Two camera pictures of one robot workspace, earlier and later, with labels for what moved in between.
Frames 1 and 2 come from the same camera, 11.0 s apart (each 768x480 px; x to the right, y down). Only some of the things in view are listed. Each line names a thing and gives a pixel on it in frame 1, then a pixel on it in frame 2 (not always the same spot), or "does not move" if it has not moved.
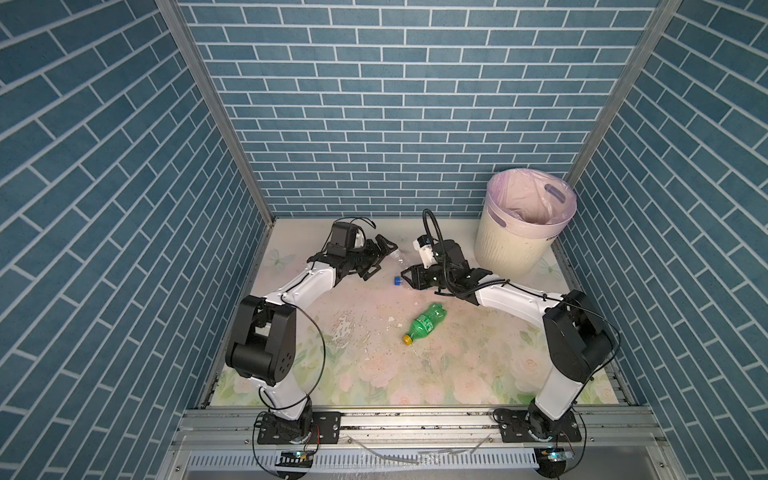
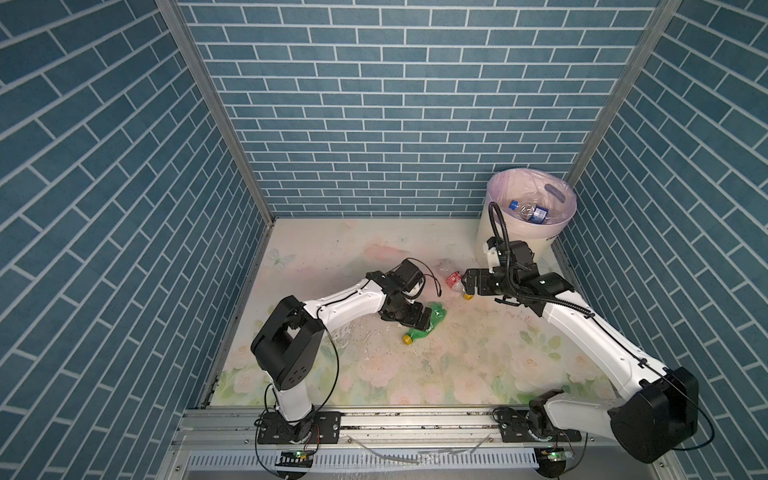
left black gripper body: x=361 y=259 to x=409 y=313
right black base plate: x=513 y=428 does not move
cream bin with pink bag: x=522 y=211 does not move
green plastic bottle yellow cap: x=423 y=325 does not move
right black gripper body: x=432 y=276 to x=489 y=283
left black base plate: x=328 y=425 does not move
